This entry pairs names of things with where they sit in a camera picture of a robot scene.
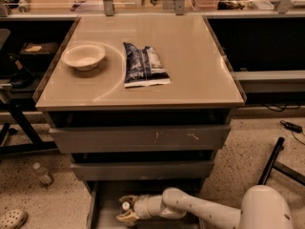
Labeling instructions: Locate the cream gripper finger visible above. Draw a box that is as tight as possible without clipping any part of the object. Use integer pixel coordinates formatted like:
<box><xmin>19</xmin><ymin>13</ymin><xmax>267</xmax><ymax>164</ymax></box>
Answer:
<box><xmin>119</xmin><ymin>195</ymin><xmax>137</xmax><ymax>204</ymax></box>
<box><xmin>116</xmin><ymin>209</ymin><xmax>139</xmax><ymax>222</ymax></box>

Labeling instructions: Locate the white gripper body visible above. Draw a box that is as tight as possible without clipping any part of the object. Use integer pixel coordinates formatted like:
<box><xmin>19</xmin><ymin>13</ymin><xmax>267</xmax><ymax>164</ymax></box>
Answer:
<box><xmin>133</xmin><ymin>195</ymin><xmax>152</xmax><ymax>219</ymax></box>

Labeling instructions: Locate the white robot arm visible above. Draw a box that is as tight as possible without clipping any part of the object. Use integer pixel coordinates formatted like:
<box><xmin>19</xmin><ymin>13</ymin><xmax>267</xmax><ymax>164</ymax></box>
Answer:
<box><xmin>116</xmin><ymin>185</ymin><xmax>294</xmax><ymax>229</ymax></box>

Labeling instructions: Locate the bottom open grey drawer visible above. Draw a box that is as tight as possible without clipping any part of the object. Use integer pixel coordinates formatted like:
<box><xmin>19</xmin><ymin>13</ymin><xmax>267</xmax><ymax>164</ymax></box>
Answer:
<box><xmin>86</xmin><ymin>180</ymin><xmax>206</xmax><ymax>229</ymax></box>

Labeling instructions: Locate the middle grey drawer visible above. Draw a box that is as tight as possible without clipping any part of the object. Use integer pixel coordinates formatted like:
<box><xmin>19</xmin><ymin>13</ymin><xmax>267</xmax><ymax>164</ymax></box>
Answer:
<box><xmin>71</xmin><ymin>160</ymin><xmax>214</xmax><ymax>181</ymax></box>

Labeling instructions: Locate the top grey drawer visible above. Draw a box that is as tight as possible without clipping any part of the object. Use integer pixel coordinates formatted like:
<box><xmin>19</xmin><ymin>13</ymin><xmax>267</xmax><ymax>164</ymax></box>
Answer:
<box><xmin>50</xmin><ymin>125</ymin><xmax>231</xmax><ymax>154</ymax></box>

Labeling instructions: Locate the clear bottle on floor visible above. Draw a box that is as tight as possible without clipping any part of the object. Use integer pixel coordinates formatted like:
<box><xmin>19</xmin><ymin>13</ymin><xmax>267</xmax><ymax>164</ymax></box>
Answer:
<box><xmin>32</xmin><ymin>162</ymin><xmax>53</xmax><ymax>186</ymax></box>

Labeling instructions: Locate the white clog shoe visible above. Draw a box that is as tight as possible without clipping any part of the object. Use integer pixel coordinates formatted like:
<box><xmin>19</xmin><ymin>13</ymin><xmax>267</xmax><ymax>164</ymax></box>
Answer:
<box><xmin>0</xmin><ymin>209</ymin><xmax>28</xmax><ymax>229</ymax></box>

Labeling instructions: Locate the blue snack bag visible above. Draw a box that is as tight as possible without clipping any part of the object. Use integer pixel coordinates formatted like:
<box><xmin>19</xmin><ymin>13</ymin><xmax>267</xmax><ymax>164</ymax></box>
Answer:
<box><xmin>123</xmin><ymin>42</ymin><xmax>171</xmax><ymax>88</ymax></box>

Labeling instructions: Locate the white ceramic bowl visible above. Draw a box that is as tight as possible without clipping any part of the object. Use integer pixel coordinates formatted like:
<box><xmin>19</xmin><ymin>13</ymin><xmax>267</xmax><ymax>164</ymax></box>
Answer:
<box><xmin>61</xmin><ymin>43</ymin><xmax>106</xmax><ymax>71</ymax></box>

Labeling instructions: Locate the black chair leg base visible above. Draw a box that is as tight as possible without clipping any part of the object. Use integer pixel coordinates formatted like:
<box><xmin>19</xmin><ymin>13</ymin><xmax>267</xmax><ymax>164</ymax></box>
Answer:
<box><xmin>258</xmin><ymin>137</ymin><xmax>305</xmax><ymax>185</ymax></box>

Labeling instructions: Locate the black power adapter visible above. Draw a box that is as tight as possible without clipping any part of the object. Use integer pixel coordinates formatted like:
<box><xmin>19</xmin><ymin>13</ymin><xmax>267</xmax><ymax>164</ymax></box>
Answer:
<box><xmin>280</xmin><ymin>120</ymin><xmax>303</xmax><ymax>134</ymax></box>

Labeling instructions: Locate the dark box on shelf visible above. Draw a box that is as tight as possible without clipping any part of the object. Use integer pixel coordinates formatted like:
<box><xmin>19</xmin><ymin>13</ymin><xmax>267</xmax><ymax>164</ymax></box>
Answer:
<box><xmin>19</xmin><ymin>42</ymin><xmax>59</xmax><ymax>62</ymax></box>

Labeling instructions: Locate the black stand frame left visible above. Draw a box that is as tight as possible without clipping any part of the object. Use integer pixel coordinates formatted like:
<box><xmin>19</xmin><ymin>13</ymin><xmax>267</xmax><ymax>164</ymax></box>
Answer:
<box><xmin>0</xmin><ymin>89</ymin><xmax>58</xmax><ymax>156</ymax></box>

